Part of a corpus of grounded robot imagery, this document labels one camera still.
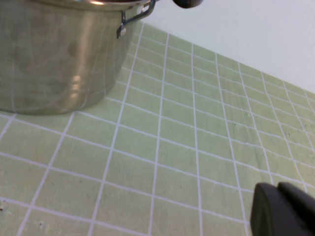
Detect green checked tablecloth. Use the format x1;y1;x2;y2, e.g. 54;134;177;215
0;21;315;236

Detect stainless steel cooking pot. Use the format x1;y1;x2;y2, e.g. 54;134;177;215
0;0;205;115

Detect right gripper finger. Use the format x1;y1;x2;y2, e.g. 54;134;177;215
250;181;315;236

